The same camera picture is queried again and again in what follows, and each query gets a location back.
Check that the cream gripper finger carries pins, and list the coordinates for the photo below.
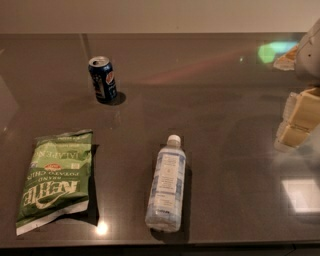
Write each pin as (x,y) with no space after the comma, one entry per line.
(289,138)

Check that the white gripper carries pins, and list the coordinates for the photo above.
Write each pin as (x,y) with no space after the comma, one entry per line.
(310,56)

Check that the blue pepsi can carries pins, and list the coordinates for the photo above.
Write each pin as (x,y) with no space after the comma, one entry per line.
(103,79)

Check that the clear blue plastic bottle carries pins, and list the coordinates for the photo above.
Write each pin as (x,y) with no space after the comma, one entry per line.
(164,211)

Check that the green jalapeno chips bag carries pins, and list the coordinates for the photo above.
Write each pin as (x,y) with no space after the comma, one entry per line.
(57,182)

